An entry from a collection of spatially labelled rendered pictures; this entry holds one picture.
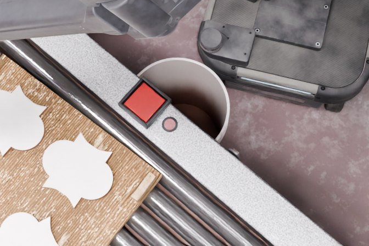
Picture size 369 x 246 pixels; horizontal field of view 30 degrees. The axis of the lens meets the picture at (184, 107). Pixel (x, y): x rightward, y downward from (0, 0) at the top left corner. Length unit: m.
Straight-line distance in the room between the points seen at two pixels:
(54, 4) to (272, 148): 1.50
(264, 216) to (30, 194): 0.44
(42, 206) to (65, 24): 0.54
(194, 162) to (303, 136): 1.02
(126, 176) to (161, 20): 0.56
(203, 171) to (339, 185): 1.02
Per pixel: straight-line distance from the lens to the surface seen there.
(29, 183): 1.35
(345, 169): 2.31
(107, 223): 1.31
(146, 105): 1.36
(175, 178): 1.33
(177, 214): 1.32
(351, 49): 2.18
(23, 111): 1.38
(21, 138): 1.36
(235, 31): 2.11
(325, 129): 2.33
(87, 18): 0.83
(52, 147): 1.34
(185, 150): 1.34
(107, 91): 1.39
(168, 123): 1.36
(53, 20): 0.88
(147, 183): 1.29
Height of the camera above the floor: 2.22
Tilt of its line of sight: 73 degrees down
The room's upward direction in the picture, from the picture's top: 7 degrees counter-clockwise
